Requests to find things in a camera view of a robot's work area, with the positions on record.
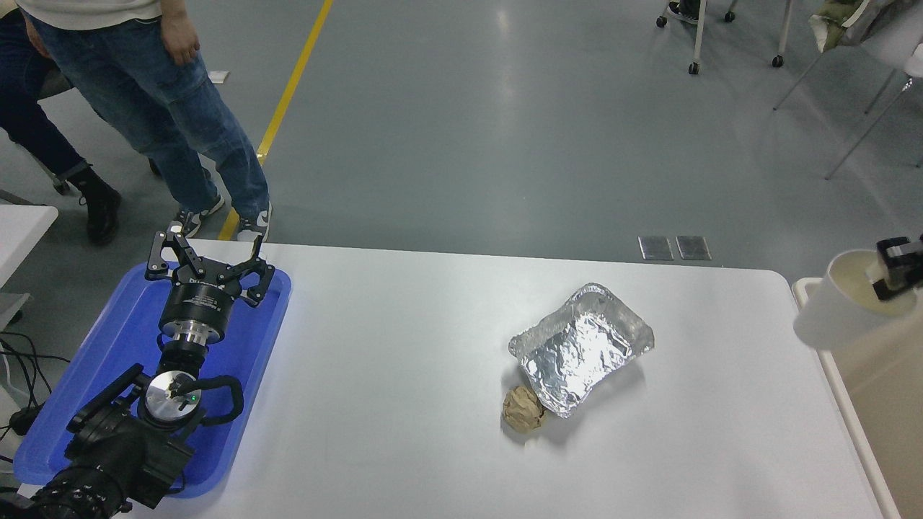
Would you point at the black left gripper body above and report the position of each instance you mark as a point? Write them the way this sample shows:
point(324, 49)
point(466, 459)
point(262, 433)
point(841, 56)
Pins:
point(195, 303)

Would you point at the white paper cup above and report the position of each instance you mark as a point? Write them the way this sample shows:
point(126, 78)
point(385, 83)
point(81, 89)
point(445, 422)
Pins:
point(836, 310)

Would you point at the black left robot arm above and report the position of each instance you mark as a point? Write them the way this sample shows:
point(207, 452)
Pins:
point(108, 447)

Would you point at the standing person's left hand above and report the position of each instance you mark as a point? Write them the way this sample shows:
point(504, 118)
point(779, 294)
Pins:
point(180, 40)

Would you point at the standing person's right hand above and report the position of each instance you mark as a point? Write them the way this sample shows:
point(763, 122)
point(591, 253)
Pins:
point(34, 34)

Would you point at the blue plastic tray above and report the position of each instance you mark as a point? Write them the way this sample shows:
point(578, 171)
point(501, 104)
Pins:
point(115, 339)

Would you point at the white chair with grey legs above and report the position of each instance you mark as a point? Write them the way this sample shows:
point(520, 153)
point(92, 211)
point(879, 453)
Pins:
point(865, 130)
point(890, 29)

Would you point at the standing person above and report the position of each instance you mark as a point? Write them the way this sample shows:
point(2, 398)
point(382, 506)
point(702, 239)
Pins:
point(159, 122)

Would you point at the large pale bin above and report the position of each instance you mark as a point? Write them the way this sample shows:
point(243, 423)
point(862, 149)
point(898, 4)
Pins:
point(887, 418)

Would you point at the white side table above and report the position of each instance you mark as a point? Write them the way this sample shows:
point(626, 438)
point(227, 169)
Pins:
point(21, 231)

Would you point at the seated person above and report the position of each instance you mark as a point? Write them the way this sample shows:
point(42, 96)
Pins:
point(29, 122)

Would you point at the metal floor plate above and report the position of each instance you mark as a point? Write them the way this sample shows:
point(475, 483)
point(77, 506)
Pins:
point(694, 247)
point(655, 248)

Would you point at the olive jacket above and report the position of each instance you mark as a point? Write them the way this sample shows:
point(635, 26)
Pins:
point(836, 21)

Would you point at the crumpled tan paper ball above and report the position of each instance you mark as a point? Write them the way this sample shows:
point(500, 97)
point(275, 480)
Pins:
point(523, 411)

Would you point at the white wheeled chair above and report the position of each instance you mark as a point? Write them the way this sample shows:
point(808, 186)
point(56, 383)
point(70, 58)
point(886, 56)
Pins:
point(698, 36)

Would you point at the crumpled foil tray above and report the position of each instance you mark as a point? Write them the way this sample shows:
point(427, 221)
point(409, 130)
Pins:
point(577, 353)

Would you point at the person on wheeled chair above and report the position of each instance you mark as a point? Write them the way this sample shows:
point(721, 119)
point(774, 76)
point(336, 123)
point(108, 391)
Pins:
point(681, 10)

